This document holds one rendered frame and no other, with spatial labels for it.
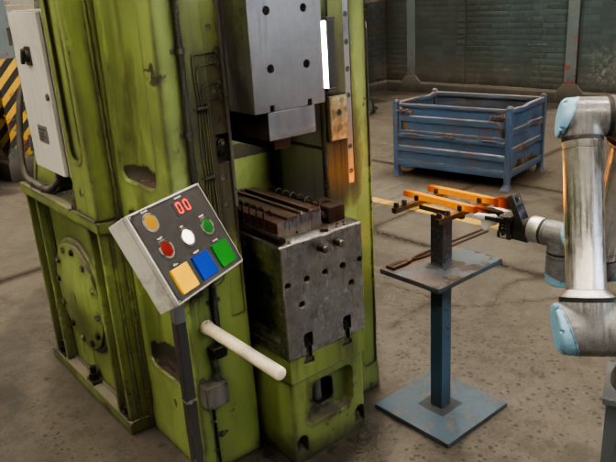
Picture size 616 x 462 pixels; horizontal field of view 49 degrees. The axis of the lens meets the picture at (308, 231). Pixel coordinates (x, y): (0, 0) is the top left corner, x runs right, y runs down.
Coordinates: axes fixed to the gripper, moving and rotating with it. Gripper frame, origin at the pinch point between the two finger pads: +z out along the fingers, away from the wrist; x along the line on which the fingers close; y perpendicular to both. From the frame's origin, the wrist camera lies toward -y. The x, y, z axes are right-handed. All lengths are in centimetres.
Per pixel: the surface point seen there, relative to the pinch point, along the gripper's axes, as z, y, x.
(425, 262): 24.7, 26.4, -3.5
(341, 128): 49, -29, -24
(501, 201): 0.8, -0.5, 12.2
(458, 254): 20.6, 26.4, 12.2
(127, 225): 21, -24, -127
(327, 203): 42, -4, -39
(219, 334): 41, 30, -92
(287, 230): 37, -1, -62
